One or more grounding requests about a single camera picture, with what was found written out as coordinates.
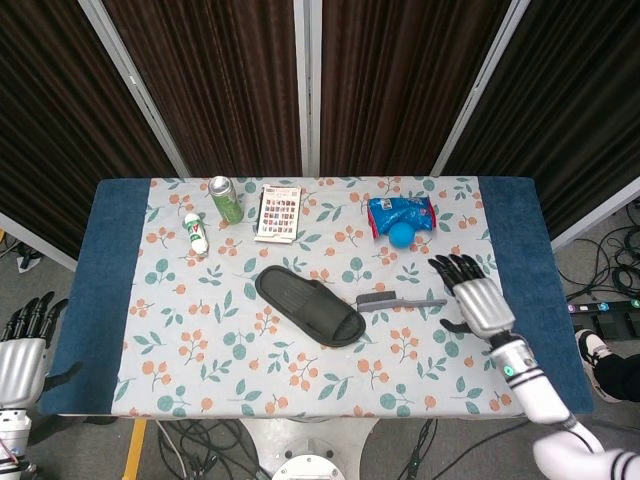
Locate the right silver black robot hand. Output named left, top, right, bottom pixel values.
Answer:
left=428, top=253, right=517, bottom=342

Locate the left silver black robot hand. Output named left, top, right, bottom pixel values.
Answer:
left=0, top=291, right=84, bottom=414

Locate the grey brush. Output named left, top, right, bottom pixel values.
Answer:
left=355, top=292, right=449, bottom=314

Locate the black slipper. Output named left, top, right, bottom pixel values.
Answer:
left=254, top=265, right=367, bottom=349

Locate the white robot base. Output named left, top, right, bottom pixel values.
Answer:
left=239, top=417, right=381, bottom=480

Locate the blue ball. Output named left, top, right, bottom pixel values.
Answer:
left=388, top=223, right=416, bottom=250

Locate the white black sneaker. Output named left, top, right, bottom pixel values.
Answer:
left=574, top=328, right=626, bottom=401

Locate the blue snack bag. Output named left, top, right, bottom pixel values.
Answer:
left=367, top=195, right=438, bottom=241

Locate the black power strip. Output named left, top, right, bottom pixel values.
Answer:
left=566, top=298, right=640, bottom=316

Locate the blue table cover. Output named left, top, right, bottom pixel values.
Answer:
left=37, top=175, right=596, bottom=419

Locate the black trouser leg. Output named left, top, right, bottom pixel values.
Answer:
left=592, top=349, right=640, bottom=404

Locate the floral tablecloth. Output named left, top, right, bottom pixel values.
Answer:
left=110, top=175, right=531, bottom=419

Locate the dark brown partition panel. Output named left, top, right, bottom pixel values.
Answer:
left=0, top=0, right=189, bottom=271
left=307, top=0, right=531, bottom=177
left=434, top=0, right=640, bottom=251
left=102, top=0, right=314, bottom=177

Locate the small white milk bottle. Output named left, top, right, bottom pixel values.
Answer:
left=183, top=212, right=210, bottom=257

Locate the card with coloured squares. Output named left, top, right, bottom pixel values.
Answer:
left=253, top=183, right=303, bottom=246

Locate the green drink can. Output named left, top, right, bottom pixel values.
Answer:
left=207, top=175, right=245, bottom=225

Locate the black floor cable tangle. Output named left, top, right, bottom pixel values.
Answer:
left=149, top=418, right=266, bottom=480
left=552, top=197, right=640, bottom=301

